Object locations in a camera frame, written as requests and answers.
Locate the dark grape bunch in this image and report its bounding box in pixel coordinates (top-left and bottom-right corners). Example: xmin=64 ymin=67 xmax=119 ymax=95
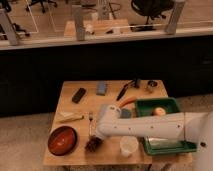
xmin=85 ymin=136 xmax=103 ymax=152

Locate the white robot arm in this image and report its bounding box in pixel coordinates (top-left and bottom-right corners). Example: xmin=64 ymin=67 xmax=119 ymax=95
xmin=95 ymin=105 xmax=213 ymax=171

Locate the blue sponge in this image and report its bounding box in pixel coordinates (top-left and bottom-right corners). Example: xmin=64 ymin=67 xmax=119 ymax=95
xmin=96 ymin=81 xmax=107 ymax=96

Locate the orange carrot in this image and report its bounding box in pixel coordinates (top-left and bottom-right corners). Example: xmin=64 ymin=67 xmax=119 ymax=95
xmin=119 ymin=97 xmax=137 ymax=108

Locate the black rectangular block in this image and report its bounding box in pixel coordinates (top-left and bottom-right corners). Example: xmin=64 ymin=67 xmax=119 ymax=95
xmin=72 ymin=88 xmax=86 ymax=103

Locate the blue glass cup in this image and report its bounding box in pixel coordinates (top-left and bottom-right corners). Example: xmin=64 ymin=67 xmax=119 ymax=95
xmin=121 ymin=108 xmax=131 ymax=118

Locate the metal fork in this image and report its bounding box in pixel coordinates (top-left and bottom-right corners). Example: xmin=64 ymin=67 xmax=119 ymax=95
xmin=88 ymin=112 xmax=93 ymax=138

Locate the green plastic tray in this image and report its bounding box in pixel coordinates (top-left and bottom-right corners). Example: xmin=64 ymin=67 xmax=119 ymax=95
xmin=135 ymin=97 xmax=197 ymax=156

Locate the small metal can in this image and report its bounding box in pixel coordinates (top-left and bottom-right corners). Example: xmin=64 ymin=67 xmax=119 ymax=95
xmin=147 ymin=80 xmax=158 ymax=93

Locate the yellow banana piece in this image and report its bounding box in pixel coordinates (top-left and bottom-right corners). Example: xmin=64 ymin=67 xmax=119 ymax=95
xmin=59 ymin=112 xmax=84 ymax=122

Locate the red yellow apple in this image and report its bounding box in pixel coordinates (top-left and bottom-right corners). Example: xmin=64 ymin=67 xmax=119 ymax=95
xmin=152 ymin=107 xmax=166 ymax=116

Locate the red wooden bowl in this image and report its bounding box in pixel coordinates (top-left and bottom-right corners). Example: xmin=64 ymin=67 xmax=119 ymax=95
xmin=48 ymin=126 xmax=78 ymax=156

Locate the black office chair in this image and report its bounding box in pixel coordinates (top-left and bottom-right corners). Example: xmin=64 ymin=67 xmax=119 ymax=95
xmin=131 ymin=0 xmax=174 ymax=24

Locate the black handled knife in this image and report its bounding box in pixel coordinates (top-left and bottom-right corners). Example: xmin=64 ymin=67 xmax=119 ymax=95
xmin=116 ymin=81 xmax=133 ymax=101

